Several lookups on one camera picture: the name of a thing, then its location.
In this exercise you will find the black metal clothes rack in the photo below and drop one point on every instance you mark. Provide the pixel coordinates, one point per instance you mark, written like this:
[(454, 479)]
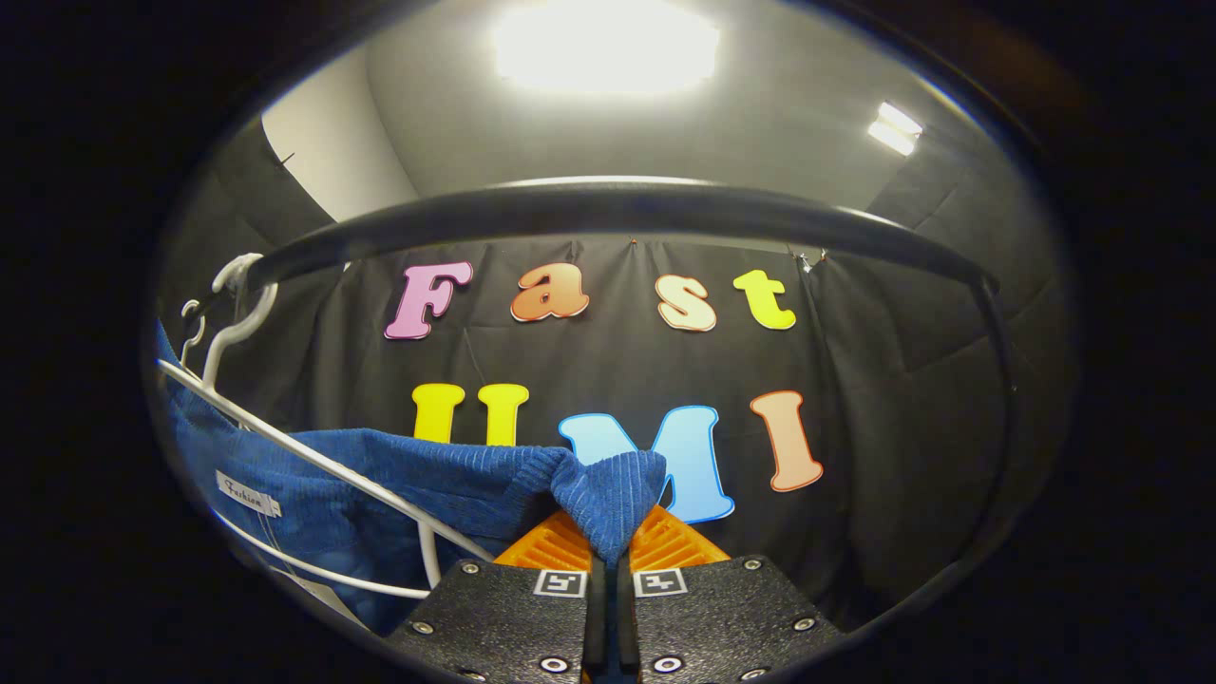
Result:
[(608, 207)]

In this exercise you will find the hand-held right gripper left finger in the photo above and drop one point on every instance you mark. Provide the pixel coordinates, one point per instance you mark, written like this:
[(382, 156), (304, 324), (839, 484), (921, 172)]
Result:
[(596, 617)]

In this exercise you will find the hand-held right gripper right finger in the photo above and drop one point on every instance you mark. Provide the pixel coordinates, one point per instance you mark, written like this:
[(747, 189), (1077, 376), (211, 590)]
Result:
[(627, 617)]

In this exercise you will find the white clothes hanger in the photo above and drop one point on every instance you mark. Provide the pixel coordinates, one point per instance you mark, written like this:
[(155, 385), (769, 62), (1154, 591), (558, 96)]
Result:
[(195, 342), (242, 318)]

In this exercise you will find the large square ceiling light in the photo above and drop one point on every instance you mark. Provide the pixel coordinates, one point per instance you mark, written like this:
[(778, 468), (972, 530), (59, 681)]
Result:
[(606, 46)]

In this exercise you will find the small rectangular ceiling light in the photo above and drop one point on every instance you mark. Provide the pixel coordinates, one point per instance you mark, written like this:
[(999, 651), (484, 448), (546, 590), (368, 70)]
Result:
[(895, 128)]

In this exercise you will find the long strip ceiling light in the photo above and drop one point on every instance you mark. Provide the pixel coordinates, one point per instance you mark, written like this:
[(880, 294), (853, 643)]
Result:
[(608, 180)]

